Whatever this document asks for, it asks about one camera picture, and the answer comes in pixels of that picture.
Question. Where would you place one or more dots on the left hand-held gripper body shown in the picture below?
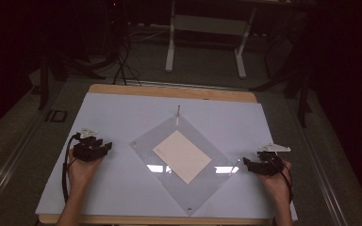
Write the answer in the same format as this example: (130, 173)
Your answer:
(83, 153)

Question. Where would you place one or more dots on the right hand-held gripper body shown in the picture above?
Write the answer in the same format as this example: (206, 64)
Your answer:
(270, 164)

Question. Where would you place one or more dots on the clear acrylic photo frame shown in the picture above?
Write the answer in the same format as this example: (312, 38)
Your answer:
(157, 175)

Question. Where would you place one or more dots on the photo card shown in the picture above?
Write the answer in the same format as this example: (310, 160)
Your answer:
(182, 156)

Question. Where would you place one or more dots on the person's left hand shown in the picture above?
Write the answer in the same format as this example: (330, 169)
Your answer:
(81, 172)

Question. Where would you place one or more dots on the person's right hand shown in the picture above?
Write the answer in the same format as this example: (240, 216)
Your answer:
(276, 186)

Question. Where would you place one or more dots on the white table board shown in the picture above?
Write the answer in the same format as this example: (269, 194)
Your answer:
(106, 109)

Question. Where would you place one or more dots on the black metal stand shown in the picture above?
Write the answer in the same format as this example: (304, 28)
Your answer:
(302, 94)
(44, 81)

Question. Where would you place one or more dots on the black floor bracket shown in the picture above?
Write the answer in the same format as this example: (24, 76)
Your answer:
(56, 111)

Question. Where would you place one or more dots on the white metal desk frame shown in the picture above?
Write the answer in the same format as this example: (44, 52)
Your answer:
(169, 47)

